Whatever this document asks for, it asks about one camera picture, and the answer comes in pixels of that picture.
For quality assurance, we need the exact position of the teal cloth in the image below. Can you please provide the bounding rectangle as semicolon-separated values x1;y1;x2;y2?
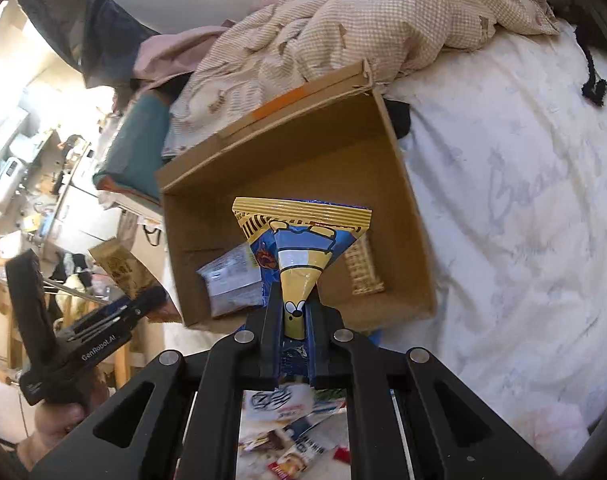
94;92;173;206

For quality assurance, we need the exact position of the black cloth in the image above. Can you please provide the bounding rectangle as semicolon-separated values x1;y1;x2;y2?
386;100;411;140

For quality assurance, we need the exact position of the person's left hand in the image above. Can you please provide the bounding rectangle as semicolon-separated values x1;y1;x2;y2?
34;379;108;441

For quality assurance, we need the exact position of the white cabinet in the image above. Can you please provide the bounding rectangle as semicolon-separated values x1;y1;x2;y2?
48;145;124;256

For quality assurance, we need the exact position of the pink cloth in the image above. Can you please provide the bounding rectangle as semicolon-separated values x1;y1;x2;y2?
134;25;234;86

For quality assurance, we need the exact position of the white appliance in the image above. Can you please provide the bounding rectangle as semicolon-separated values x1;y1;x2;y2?
0;157;29;206

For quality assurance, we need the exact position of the white paper bag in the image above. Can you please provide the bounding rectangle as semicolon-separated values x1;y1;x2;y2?
131;212;168;286

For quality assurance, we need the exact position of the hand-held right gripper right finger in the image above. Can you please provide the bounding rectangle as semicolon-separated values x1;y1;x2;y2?
306;290;559;480

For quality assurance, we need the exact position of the black cord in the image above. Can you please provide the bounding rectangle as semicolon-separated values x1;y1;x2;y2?
573;25;607;107

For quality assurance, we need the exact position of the dark snack packet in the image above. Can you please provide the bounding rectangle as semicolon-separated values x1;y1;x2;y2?
196;242;269;318

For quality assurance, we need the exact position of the beige checked quilt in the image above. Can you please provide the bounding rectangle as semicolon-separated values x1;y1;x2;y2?
164;0;561;161

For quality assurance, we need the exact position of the blue white flat packet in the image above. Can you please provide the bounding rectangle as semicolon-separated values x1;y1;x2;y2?
284;412;349;461

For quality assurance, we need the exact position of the dark hanging cloth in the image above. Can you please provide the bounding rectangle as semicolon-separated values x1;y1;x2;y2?
16;0;159;88

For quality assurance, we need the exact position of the white printed bed sheet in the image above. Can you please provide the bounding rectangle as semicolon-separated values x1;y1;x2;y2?
378;17;607;471

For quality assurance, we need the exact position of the white round-logo packet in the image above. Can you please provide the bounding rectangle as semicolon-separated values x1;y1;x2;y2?
241;382;317;426

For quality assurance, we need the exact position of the beige cracker packet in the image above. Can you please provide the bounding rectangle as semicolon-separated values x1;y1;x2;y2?
343;232;385;297

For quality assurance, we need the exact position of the blue yellow snack bag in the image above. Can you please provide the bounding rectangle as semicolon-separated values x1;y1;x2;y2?
232;197;373;391

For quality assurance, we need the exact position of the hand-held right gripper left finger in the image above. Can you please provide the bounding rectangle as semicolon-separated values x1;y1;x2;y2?
31;285;284;480

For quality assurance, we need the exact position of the brown snack packet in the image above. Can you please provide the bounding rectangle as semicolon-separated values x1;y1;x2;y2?
88;239;182;323

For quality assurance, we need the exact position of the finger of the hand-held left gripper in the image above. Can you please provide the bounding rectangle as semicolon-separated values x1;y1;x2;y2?
66;285;169;343

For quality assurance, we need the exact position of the cardboard box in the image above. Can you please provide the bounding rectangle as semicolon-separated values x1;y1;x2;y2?
155;58;438;333

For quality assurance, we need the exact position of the red white small packet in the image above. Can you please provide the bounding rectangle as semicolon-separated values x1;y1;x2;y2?
268;452;309;478

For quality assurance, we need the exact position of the teal packet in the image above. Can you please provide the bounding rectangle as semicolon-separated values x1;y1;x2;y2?
313;387;349;413

